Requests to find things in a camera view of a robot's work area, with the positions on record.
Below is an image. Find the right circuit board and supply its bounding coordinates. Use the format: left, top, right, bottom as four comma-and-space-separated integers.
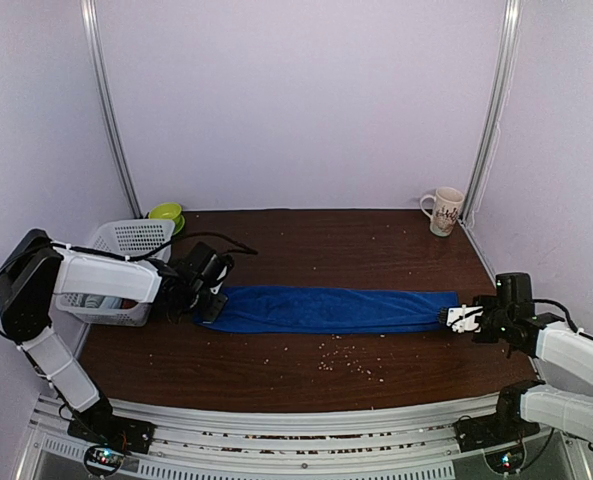
485, 446, 526, 475

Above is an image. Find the left circuit board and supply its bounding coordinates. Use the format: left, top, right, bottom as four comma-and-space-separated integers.
83, 445, 126, 477

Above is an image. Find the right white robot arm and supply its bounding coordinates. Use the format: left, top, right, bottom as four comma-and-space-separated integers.
460, 272, 593, 450

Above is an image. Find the aluminium corner post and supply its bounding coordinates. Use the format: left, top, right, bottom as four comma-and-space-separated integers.
80, 0, 143, 218
462, 0, 523, 226

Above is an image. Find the lime green bowl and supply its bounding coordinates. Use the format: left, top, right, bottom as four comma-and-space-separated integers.
148, 202, 185, 236

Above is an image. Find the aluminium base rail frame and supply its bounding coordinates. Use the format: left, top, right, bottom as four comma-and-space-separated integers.
15, 392, 592, 480

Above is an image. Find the mint green towel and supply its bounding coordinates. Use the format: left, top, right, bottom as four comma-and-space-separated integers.
81, 295, 106, 309

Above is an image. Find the rust brown folded towel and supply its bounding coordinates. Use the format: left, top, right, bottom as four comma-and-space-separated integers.
121, 299, 137, 309

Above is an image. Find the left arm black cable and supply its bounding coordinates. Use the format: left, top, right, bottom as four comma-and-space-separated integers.
130, 231, 260, 264

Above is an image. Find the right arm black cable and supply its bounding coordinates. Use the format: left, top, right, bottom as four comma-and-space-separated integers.
530, 298, 585, 334

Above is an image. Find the right aluminium corner post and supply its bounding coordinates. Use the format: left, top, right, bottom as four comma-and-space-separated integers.
462, 0, 523, 226

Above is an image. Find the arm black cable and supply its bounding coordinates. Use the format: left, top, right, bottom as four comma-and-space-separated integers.
130, 231, 260, 264
530, 298, 585, 334

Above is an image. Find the left aluminium corner post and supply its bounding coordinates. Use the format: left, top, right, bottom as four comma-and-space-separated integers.
80, 0, 143, 218

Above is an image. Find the blue cloth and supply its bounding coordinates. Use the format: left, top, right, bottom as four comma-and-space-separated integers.
194, 286, 459, 335

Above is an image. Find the light blue folded towel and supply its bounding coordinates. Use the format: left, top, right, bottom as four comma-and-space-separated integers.
101, 297, 122, 310

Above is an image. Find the white plastic perforated basket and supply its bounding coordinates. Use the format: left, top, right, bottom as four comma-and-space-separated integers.
55, 219, 175, 327

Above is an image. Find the white printed mug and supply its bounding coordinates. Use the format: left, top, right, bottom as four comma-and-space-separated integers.
419, 187, 465, 237

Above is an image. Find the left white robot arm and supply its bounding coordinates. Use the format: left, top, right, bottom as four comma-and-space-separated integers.
0, 229, 234, 444

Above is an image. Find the circuit board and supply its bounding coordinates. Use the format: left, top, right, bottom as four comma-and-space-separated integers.
485, 446, 526, 475
83, 445, 126, 477

